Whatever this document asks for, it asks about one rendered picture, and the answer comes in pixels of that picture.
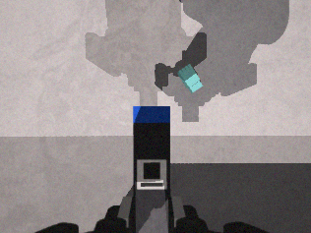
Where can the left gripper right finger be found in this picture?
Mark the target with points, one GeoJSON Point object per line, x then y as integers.
{"type": "Point", "coordinates": [185, 219]}

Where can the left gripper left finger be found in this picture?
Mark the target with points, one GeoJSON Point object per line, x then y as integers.
{"type": "Point", "coordinates": [118, 219]}

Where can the dark grey tag with blue end and white label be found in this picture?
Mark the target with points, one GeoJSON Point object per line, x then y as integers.
{"type": "Point", "coordinates": [151, 165]}

